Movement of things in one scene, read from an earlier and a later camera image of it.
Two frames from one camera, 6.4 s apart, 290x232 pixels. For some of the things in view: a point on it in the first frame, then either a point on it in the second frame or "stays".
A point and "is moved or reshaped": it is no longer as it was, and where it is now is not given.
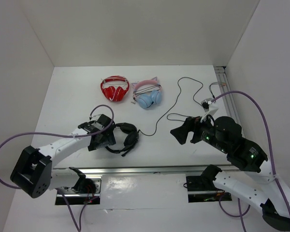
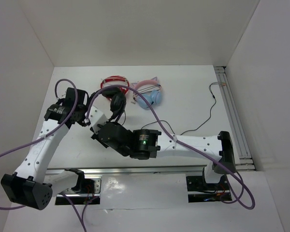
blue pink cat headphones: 147,93 stays
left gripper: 109,140 to 80,123
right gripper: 192,124 to 95,137
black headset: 130,141 is moved or reshaped
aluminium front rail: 148,169 stays
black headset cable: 177,100 to 123,120
